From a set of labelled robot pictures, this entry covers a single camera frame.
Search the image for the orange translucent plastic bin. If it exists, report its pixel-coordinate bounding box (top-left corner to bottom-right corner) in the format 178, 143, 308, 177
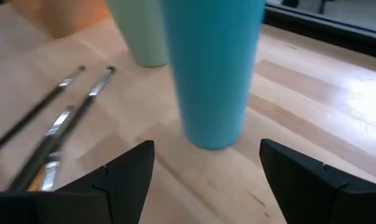
6, 0, 112, 39

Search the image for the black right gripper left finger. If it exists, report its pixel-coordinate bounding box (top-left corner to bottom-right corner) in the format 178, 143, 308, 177
0, 139, 156, 224

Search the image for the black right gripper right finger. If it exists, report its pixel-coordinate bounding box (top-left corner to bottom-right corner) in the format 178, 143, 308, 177
258, 138, 376, 224

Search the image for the black paintbrush silver ferrule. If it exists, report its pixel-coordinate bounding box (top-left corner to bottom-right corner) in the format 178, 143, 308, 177
27, 105, 76, 192
7, 65, 116, 191
0, 64, 86, 160

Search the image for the light green plastic cup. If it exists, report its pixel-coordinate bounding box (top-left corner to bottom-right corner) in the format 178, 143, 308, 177
106, 0, 170, 68

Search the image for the large turquoise paint bottle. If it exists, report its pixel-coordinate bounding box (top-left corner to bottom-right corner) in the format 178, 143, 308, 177
158, 0, 266, 150

